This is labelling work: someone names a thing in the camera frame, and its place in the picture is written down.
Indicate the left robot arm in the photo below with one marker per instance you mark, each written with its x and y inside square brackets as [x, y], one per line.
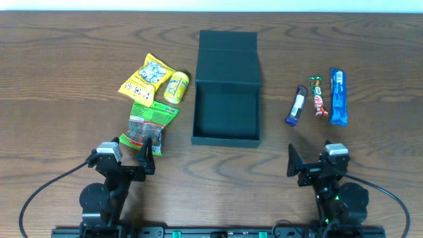
[102, 203]

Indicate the dark green gift box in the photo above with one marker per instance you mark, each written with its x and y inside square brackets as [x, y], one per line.
[228, 84]

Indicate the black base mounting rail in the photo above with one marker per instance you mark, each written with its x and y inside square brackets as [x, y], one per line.
[283, 232]

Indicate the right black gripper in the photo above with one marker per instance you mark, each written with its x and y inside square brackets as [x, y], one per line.
[315, 168]

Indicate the yellow sunflower seed bag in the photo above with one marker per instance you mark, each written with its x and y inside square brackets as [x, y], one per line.
[142, 85]

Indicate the dark purple chocolate bar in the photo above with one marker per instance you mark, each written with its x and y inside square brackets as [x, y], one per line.
[297, 107]

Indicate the green red KitKat bar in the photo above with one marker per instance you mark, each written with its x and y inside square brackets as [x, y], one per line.
[318, 96]

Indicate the yellow Mentos gum bottle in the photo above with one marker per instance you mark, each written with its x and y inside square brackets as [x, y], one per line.
[176, 87]

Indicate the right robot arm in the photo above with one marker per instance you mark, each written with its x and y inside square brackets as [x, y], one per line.
[341, 208]

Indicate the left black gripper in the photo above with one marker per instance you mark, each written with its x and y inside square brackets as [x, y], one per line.
[123, 169]

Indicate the blue wafer bar wrapper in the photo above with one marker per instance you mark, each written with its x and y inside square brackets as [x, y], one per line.
[339, 100]

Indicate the green gummy candy bag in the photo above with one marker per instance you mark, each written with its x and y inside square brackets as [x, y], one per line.
[148, 122]

